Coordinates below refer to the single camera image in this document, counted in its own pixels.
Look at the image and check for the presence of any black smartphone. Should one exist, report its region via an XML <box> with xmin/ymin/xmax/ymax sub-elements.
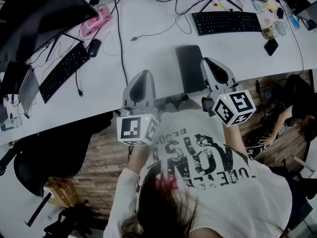
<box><xmin>264</xmin><ymin>38</ymin><xmax>279</xmax><ymax>57</ymax></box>

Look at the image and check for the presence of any black computer mouse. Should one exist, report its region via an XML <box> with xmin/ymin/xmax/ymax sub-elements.
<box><xmin>87</xmin><ymin>38</ymin><xmax>102</xmax><ymax>59</ymax></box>

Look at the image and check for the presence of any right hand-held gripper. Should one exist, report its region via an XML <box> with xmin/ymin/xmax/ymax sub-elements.
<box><xmin>201</xmin><ymin>57</ymin><xmax>257</xmax><ymax>128</ymax></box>

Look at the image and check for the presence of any person's left shoe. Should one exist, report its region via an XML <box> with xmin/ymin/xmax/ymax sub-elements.
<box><xmin>164</xmin><ymin>96</ymin><xmax>178</xmax><ymax>112</ymax></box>

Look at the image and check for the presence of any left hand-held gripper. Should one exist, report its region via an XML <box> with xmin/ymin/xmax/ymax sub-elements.
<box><xmin>116</xmin><ymin>70</ymin><xmax>160</xmax><ymax>146</ymax></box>

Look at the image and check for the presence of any pink wet wipes packet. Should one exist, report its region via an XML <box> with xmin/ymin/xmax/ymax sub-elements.
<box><xmin>79</xmin><ymin>7</ymin><xmax>113</xmax><ymax>40</ymax></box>

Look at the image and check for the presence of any white printed t-shirt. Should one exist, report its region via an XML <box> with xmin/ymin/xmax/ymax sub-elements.
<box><xmin>103</xmin><ymin>108</ymin><xmax>293</xmax><ymax>238</ymax></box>

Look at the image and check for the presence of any clear plastic jar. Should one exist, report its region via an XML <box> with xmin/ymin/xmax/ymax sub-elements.
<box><xmin>262</xmin><ymin>20</ymin><xmax>289</xmax><ymax>39</ymax></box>

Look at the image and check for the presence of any black keyboard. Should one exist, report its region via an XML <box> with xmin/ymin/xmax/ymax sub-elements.
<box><xmin>39</xmin><ymin>42</ymin><xmax>90</xmax><ymax>104</ymax></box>
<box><xmin>191</xmin><ymin>11</ymin><xmax>263</xmax><ymax>36</ymax></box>

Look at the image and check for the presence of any thin black USB cable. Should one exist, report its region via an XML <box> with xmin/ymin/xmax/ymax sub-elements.
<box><xmin>130</xmin><ymin>0</ymin><xmax>194</xmax><ymax>43</ymax></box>

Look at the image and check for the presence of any person's left forearm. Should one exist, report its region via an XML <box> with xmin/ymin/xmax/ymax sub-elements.
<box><xmin>128</xmin><ymin>144</ymin><xmax>152</xmax><ymax>173</ymax></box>

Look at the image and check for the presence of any black mouse pad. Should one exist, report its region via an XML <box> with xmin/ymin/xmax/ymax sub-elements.
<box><xmin>175</xmin><ymin>45</ymin><xmax>211</xmax><ymax>95</ymax></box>

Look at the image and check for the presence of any black HDMI cable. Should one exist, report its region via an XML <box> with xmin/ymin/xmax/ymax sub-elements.
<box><xmin>75</xmin><ymin>69</ymin><xmax>84</xmax><ymax>98</ymax></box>

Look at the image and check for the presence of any thick black cable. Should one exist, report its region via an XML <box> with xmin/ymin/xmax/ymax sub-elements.
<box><xmin>110</xmin><ymin>0</ymin><xmax>129</xmax><ymax>86</ymax></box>

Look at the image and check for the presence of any grey laptop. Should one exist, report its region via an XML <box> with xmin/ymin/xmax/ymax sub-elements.
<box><xmin>0</xmin><ymin>61</ymin><xmax>40</xmax><ymax>114</ymax></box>

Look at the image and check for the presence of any curved black monitor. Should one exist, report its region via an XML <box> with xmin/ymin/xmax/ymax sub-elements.
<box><xmin>0</xmin><ymin>0</ymin><xmax>99</xmax><ymax>63</ymax></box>

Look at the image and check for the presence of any person's right forearm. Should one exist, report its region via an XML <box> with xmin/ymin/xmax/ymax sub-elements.
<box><xmin>222</xmin><ymin>125</ymin><xmax>246</xmax><ymax>156</ymax></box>

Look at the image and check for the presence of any black backpack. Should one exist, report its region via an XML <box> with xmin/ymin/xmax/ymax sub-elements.
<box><xmin>43</xmin><ymin>199</ymin><xmax>95</xmax><ymax>238</ymax></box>

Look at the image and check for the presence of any thin white cable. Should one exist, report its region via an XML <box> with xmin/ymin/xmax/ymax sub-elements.
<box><xmin>103</xmin><ymin>31</ymin><xmax>122</xmax><ymax>57</ymax></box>

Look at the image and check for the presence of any clear plastic bag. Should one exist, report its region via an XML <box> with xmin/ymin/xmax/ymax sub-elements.
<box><xmin>0</xmin><ymin>117</ymin><xmax>23</xmax><ymax>132</ymax></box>

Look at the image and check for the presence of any long thin black cable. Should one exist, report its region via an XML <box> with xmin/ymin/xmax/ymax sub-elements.
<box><xmin>274</xmin><ymin>0</ymin><xmax>305</xmax><ymax>75</ymax></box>

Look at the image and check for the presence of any black tube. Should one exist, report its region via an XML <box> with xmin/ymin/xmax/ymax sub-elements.
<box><xmin>24</xmin><ymin>192</ymin><xmax>53</xmax><ymax>227</ymax></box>

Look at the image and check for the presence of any cardboard box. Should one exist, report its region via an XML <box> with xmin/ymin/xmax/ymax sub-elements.
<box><xmin>44</xmin><ymin>177</ymin><xmax>80</xmax><ymax>208</ymax></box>

